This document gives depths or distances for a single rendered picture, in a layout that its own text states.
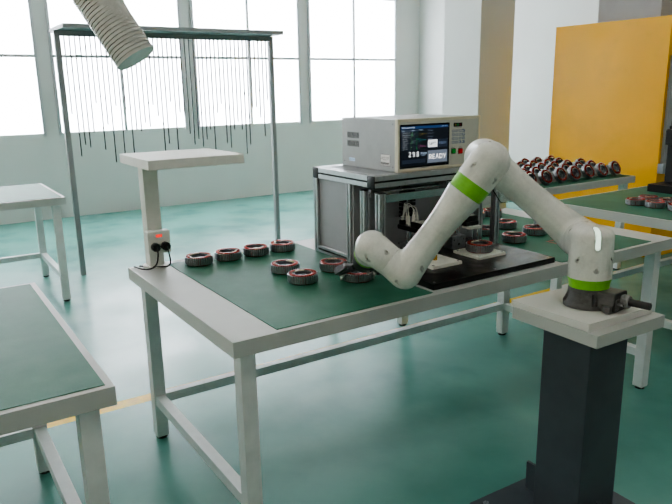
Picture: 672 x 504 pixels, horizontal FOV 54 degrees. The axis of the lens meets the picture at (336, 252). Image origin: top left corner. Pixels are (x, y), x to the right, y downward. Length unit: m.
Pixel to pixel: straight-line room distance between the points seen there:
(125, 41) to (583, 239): 1.79
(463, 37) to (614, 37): 1.38
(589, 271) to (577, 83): 4.45
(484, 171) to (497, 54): 4.77
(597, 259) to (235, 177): 7.44
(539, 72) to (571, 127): 2.75
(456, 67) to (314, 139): 3.48
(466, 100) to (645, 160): 1.74
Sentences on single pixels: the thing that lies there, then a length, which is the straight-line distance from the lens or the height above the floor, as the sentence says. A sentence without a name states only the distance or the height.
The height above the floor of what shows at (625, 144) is 0.94.
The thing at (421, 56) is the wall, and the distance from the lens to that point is 10.81.
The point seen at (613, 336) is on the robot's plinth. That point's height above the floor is 0.73.
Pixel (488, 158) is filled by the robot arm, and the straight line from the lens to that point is 2.01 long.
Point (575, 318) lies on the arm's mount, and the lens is 2.06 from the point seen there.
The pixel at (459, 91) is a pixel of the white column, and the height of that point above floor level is 1.39.
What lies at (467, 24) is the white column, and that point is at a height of 2.01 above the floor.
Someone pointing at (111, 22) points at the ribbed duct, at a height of 1.69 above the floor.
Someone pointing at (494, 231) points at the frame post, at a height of 0.83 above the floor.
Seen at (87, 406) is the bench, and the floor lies 0.71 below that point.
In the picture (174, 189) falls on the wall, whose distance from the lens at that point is 8.86.
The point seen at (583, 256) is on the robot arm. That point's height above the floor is 0.94.
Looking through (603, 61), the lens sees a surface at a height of 1.63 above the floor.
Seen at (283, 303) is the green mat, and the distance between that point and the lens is 2.20.
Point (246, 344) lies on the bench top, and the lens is 1.91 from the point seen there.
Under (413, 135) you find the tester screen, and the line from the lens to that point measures 2.62.
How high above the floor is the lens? 1.43
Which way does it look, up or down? 14 degrees down
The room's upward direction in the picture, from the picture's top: 1 degrees counter-clockwise
